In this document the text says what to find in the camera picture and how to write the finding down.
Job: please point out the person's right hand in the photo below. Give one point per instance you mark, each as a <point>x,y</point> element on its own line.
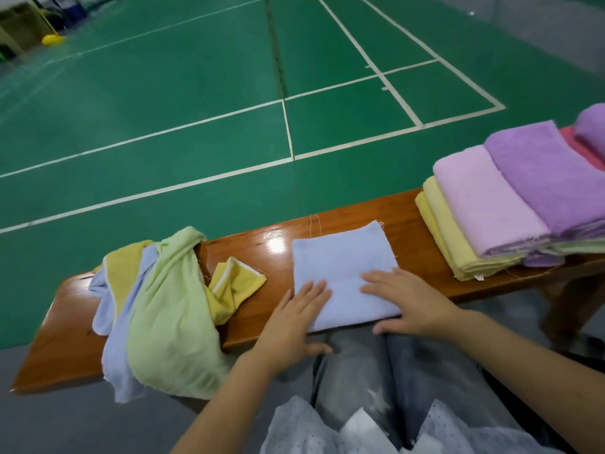
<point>416,302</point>

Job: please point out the person's left hand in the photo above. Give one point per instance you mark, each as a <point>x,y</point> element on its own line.
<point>288,331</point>

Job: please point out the pale yellow towel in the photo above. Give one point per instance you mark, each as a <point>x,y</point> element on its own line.
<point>430,231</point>
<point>454,243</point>

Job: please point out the yellow white striped cloth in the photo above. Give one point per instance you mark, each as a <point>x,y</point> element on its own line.
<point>232,288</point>

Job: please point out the white blue towel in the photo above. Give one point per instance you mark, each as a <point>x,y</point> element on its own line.
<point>340,269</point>

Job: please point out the yellow green towel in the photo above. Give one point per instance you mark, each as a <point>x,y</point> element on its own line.
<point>180,326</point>

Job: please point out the light pink towel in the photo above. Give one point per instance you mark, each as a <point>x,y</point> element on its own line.
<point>482,198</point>

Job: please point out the purple towel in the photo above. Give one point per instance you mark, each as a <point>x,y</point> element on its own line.
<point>548,175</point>
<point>594,127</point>
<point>544,261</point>

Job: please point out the light green striped towel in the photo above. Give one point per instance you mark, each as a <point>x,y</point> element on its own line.
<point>577,246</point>

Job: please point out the light blue towel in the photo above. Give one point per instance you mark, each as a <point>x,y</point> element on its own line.
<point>118,345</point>

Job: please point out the hot pink towel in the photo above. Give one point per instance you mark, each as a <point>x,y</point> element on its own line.
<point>581,146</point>

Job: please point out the person's right forearm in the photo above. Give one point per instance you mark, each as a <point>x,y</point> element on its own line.
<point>529,373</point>

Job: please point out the person's left forearm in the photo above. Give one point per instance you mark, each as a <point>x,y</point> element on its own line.
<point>227,411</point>

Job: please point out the person's grey trousers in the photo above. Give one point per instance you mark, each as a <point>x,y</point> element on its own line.
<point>406,373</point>

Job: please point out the brown wooden bench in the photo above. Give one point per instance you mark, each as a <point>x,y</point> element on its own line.
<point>255,250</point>

